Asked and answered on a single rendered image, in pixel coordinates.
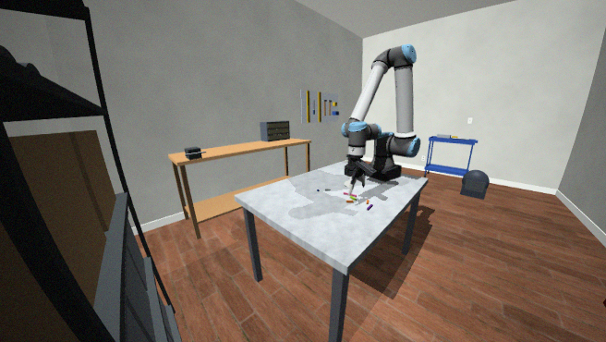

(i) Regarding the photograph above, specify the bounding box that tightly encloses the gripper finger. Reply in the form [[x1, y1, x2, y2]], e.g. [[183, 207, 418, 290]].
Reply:
[[345, 171, 357, 196], [357, 171, 365, 188]]

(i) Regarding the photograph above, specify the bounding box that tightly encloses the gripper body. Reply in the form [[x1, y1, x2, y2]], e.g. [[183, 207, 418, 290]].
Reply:
[[345, 154, 364, 178]]

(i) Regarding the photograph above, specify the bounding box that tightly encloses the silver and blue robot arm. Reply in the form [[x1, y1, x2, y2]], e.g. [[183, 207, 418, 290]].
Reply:
[[342, 44, 420, 177]]

